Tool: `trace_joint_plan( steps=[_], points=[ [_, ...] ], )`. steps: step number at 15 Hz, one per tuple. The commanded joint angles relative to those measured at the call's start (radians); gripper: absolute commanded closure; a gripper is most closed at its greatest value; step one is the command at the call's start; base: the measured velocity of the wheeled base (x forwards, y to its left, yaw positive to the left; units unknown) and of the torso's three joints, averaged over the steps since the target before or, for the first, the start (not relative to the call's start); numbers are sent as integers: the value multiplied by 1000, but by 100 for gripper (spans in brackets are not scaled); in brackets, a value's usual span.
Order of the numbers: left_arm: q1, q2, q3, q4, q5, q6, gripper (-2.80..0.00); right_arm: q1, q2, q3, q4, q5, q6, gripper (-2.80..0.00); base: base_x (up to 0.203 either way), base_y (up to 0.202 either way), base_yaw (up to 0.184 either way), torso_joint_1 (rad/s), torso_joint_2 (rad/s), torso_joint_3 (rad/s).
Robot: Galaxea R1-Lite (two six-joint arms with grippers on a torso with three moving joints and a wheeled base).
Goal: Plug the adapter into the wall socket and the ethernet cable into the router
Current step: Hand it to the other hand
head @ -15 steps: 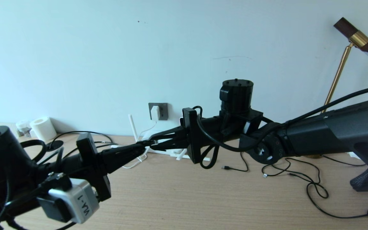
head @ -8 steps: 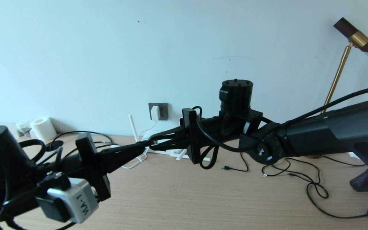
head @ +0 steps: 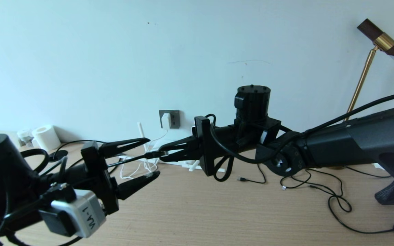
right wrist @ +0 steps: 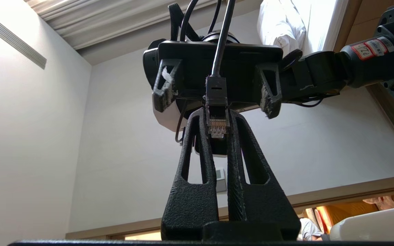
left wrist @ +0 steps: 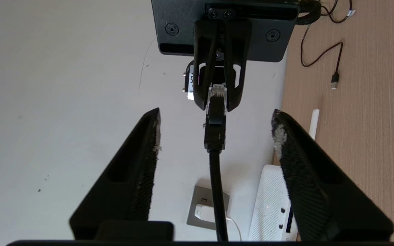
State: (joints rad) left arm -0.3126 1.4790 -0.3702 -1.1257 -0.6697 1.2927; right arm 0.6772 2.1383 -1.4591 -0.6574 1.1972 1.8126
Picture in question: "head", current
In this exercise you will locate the grey wall socket plate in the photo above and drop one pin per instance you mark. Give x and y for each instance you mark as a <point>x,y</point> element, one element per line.
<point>175,119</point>

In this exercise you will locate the small jar with white lid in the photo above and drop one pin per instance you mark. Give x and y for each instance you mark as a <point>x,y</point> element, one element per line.
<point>25,136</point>

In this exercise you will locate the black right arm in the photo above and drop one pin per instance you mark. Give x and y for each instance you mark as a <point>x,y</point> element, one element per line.
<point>354,143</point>

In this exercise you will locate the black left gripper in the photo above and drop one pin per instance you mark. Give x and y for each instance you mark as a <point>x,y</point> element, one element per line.
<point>101,181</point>

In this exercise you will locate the white router with antennas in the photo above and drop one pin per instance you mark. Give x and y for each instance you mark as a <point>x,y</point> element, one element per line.
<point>141,133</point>

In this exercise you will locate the white toilet paper roll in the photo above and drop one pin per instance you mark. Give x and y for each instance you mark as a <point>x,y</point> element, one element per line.
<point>46,138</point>

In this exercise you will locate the white power adapter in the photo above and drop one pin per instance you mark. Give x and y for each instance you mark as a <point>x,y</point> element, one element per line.
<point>166,121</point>

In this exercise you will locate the brass desk lamp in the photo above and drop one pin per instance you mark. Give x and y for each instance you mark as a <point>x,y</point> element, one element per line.
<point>383,41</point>

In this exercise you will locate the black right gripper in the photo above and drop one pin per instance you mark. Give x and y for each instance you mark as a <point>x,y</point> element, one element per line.
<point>207,150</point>

